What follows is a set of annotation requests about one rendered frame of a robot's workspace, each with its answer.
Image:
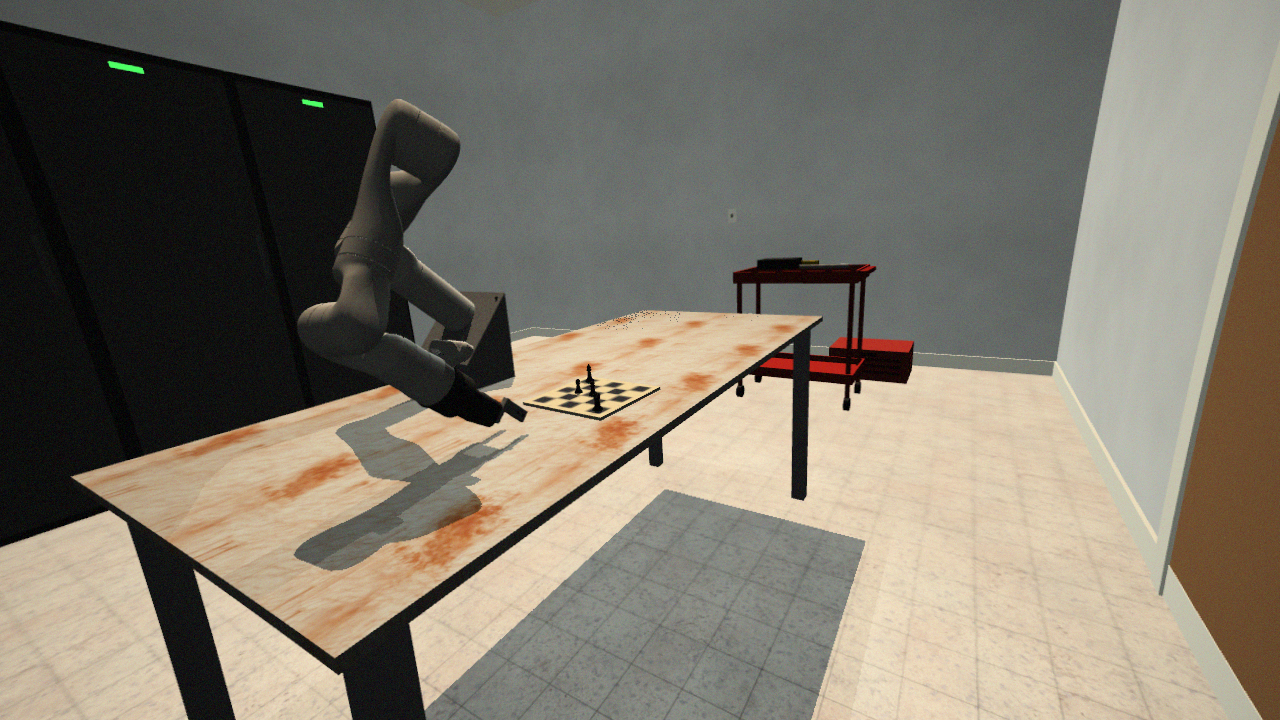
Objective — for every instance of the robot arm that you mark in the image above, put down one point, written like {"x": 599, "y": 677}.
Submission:
{"x": 367, "y": 265}

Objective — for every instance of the chessboard with black pieces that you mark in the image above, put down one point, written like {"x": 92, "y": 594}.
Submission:
{"x": 614, "y": 396}

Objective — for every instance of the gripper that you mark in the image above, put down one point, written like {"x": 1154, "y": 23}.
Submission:
{"x": 449, "y": 392}

